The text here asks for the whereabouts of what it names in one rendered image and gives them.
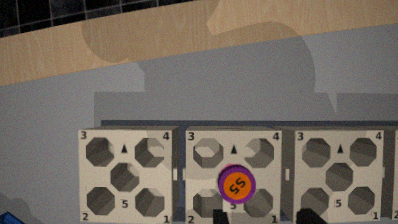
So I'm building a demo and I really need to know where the purple-capped tube with orange s5 label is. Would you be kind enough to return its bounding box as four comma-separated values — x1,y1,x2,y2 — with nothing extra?
218,164,256,204

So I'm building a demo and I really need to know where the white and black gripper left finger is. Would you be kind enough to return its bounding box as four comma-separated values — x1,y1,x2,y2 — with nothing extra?
213,209,229,224

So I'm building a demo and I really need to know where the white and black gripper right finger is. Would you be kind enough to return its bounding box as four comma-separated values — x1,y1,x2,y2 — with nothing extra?
296,208,328,224

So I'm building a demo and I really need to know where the beige bucket adapter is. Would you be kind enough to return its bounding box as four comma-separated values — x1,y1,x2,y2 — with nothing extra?
354,126,398,220
79,125,179,224
274,126,383,224
183,126,282,224

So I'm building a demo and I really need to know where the grey bench mat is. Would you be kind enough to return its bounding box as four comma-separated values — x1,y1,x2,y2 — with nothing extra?
0,24,398,224

